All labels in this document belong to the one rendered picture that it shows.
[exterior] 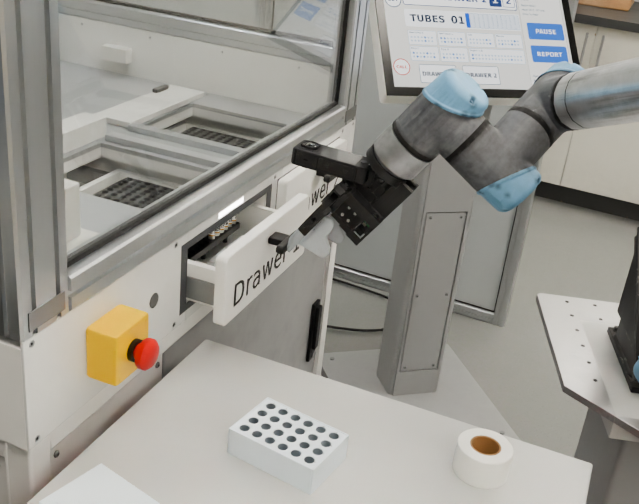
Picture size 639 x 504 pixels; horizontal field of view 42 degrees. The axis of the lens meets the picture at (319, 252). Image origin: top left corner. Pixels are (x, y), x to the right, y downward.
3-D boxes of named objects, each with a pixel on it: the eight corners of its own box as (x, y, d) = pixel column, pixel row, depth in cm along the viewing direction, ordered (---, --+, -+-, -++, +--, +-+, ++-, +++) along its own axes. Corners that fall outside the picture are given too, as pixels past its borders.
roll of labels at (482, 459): (495, 497, 102) (501, 472, 101) (443, 473, 106) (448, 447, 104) (515, 467, 108) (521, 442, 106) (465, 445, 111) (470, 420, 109)
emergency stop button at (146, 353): (162, 362, 105) (163, 334, 103) (144, 378, 101) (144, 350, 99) (141, 355, 105) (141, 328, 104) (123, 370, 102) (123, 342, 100)
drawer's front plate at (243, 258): (304, 253, 145) (310, 193, 140) (223, 328, 120) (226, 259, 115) (294, 250, 145) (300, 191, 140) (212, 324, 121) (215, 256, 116)
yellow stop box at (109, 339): (153, 361, 107) (154, 312, 104) (120, 390, 101) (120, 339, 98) (119, 350, 109) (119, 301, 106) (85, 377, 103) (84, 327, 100)
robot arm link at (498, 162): (570, 152, 110) (511, 93, 109) (517, 211, 107) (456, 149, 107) (542, 168, 117) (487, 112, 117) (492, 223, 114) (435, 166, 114)
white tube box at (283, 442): (345, 458, 106) (349, 434, 104) (310, 495, 100) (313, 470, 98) (265, 420, 112) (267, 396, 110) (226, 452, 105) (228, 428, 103)
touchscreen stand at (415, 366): (519, 450, 233) (611, 91, 189) (366, 467, 220) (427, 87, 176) (446, 351, 276) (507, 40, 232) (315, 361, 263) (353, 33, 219)
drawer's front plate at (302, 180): (341, 189, 173) (347, 138, 168) (282, 240, 148) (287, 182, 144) (333, 188, 174) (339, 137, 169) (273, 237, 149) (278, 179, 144)
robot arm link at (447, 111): (489, 117, 105) (441, 69, 105) (429, 174, 111) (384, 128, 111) (500, 102, 112) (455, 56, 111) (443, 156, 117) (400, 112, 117)
